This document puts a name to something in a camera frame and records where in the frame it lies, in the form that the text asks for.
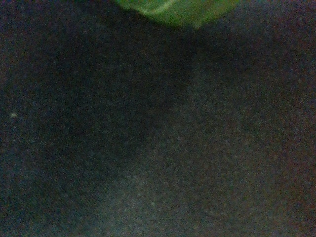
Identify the black tablecloth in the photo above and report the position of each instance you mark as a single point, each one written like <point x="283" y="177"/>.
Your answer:
<point x="112" y="125"/>

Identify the small green toy vegetable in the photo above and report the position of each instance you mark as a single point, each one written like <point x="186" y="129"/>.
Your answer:
<point x="193" y="13"/>

